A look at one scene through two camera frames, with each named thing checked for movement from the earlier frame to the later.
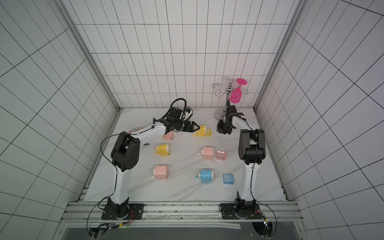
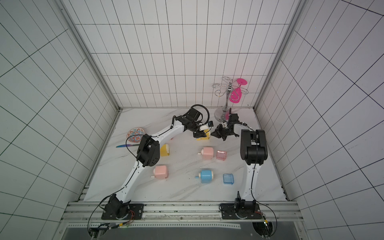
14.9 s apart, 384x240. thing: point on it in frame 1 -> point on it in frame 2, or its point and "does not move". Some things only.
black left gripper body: [179, 125] -> [198, 133]
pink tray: [221, 155] does not move
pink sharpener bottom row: [160, 172] does not move
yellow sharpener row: [163, 150] does not move
